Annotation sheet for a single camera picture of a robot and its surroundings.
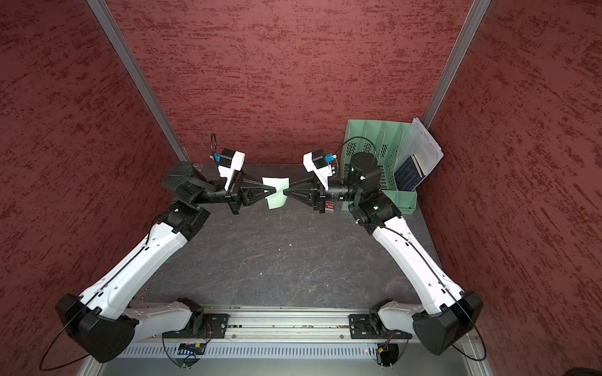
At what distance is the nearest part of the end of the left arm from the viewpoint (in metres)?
0.50

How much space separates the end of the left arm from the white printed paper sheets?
0.70m

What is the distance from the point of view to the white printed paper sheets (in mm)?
901

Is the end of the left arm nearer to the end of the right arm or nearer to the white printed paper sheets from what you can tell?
the end of the right arm

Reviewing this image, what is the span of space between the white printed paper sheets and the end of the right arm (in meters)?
0.61

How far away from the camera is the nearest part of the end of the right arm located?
0.52 metres
